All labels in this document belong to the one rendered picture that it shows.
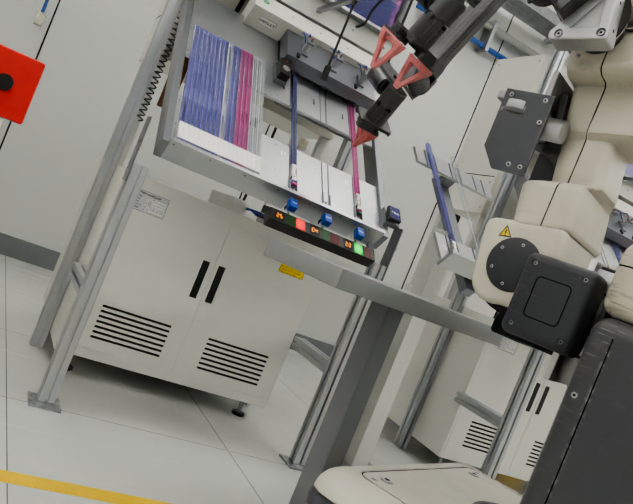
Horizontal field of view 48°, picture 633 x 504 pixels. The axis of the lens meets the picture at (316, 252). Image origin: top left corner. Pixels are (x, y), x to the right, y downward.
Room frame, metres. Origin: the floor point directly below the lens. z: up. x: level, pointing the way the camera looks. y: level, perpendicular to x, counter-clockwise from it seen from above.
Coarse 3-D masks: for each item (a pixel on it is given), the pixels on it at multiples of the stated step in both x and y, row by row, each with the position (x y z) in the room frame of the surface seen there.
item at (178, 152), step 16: (176, 144) 1.74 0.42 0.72; (176, 160) 1.78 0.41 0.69; (192, 160) 1.79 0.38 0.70; (208, 160) 1.79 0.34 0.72; (224, 160) 1.80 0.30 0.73; (208, 176) 1.83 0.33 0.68; (224, 176) 1.83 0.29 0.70; (240, 176) 1.83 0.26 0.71; (256, 176) 1.83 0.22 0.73; (256, 192) 1.88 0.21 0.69; (272, 192) 1.88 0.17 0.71; (288, 192) 1.88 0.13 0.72; (304, 208) 1.93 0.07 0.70; (320, 208) 1.93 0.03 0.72; (320, 224) 1.98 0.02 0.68; (336, 224) 1.98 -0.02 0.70; (352, 224) 1.98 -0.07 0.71; (368, 224) 1.99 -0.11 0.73; (368, 240) 2.04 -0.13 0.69
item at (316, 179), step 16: (176, 112) 1.83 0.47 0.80; (176, 128) 1.80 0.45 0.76; (272, 144) 1.98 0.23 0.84; (272, 160) 1.94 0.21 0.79; (288, 160) 1.99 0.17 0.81; (304, 160) 2.03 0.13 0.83; (272, 176) 1.91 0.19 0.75; (288, 176) 1.95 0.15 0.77; (304, 176) 1.99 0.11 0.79; (320, 176) 2.03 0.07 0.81; (336, 176) 2.07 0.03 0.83; (352, 176) 2.11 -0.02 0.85; (304, 192) 1.95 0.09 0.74; (320, 192) 1.99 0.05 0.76; (336, 192) 2.03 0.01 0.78; (352, 192) 2.07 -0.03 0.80; (368, 192) 2.12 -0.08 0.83; (336, 208) 1.99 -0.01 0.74; (352, 208) 2.03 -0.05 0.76; (368, 208) 2.08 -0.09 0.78
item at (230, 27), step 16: (208, 0) 2.20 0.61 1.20; (192, 16) 2.11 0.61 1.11; (208, 16) 2.16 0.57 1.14; (224, 16) 2.21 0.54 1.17; (240, 16) 2.26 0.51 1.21; (192, 32) 2.06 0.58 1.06; (224, 32) 2.16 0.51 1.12; (240, 32) 2.21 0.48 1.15; (256, 32) 2.26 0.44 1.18; (256, 48) 2.21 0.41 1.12; (272, 48) 2.26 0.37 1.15; (272, 64) 2.21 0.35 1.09; (272, 80) 2.16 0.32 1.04; (288, 80) 2.21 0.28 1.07; (304, 80) 2.26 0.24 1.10; (272, 96) 2.11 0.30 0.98; (288, 96) 2.16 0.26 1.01; (304, 96) 2.21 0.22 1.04; (320, 96) 2.26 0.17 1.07; (336, 96) 2.32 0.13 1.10; (304, 112) 2.16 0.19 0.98; (320, 112) 2.21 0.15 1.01; (336, 112) 2.27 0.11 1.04; (336, 128) 2.21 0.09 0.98; (368, 144) 2.27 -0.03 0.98
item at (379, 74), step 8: (384, 64) 1.87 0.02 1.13; (368, 72) 1.88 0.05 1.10; (376, 72) 1.86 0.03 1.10; (384, 72) 1.85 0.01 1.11; (392, 72) 1.85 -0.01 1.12; (408, 72) 1.79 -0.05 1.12; (416, 72) 1.79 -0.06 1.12; (376, 80) 1.85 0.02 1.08; (384, 80) 1.85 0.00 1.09; (376, 88) 1.86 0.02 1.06; (408, 88) 1.82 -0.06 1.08; (416, 96) 1.86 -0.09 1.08
